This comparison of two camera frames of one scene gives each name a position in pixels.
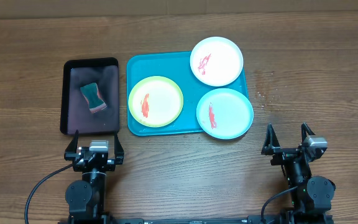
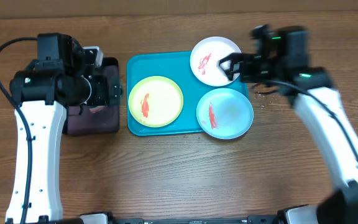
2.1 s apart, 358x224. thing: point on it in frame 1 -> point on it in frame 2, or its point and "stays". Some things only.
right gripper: x=273 y=146 -> x=247 y=65
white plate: x=216 y=61 stays
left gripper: x=108 y=163 -> x=100 y=94
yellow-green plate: x=155 y=101 stays
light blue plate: x=224 y=113 stays
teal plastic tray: x=177 y=66 stays
